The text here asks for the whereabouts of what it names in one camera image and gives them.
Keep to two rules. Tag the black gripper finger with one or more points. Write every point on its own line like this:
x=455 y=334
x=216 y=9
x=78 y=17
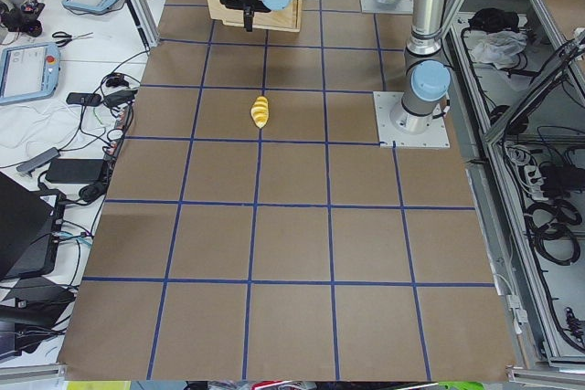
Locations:
x=248 y=16

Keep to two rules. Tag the wooden drawer cabinet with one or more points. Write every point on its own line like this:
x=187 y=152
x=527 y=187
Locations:
x=287 y=20

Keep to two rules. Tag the yellow toy croissant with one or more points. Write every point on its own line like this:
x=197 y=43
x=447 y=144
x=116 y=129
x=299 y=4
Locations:
x=260 y=112

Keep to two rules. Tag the near blue teach pendant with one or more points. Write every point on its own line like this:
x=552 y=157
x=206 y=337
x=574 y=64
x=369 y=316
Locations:
x=29 y=72

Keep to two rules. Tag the black external drive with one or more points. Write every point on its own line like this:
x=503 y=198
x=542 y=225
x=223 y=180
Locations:
x=75 y=171

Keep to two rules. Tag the crumpled white cloth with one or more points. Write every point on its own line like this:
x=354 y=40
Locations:
x=499 y=49

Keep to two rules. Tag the black laptop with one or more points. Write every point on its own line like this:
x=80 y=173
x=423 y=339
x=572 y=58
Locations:
x=30 y=221

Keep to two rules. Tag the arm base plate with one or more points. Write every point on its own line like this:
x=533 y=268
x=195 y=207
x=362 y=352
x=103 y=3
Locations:
x=392 y=7
x=399 y=129

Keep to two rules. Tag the black handled scissors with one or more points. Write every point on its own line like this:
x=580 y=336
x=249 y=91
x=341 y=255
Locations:
x=63 y=38

